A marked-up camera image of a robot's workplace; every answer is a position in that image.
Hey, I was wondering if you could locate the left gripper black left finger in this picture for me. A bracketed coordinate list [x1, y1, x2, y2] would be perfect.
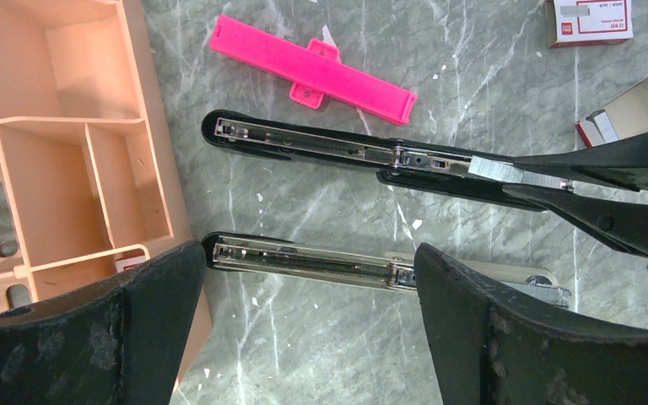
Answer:
[0, 240, 206, 404]

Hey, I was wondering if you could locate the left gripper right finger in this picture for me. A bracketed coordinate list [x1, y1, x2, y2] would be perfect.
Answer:
[414, 243, 648, 404]

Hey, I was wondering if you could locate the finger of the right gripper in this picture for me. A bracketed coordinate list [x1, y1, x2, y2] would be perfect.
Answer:
[514, 132, 648, 192]
[503, 185, 648, 258]

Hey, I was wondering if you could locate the brown cardboard staple tray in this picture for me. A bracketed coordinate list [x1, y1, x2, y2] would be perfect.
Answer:
[575, 77, 648, 148]

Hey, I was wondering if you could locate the beige black stapler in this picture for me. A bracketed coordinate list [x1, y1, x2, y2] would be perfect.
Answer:
[202, 232, 562, 293]

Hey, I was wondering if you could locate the grey staple piece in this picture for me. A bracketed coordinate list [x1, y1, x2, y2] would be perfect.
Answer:
[521, 171, 575, 192]

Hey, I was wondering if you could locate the red white staple box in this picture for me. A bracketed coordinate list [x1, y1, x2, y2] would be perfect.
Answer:
[543, 0, 634, 48]

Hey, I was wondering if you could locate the pink plastic staple remover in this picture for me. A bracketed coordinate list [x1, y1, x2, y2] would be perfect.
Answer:
[210, 15, 418, 125]

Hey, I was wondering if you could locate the silver staple strip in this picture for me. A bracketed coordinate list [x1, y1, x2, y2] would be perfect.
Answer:
[468, 156, 525, 183]

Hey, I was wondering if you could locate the staple box in organizer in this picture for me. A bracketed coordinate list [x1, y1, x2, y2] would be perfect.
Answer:
[115, 252, 148, 273]

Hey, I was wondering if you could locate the orange mesh file organizer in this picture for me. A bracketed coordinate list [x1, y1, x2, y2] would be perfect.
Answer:
[0, 1, 212, 392]

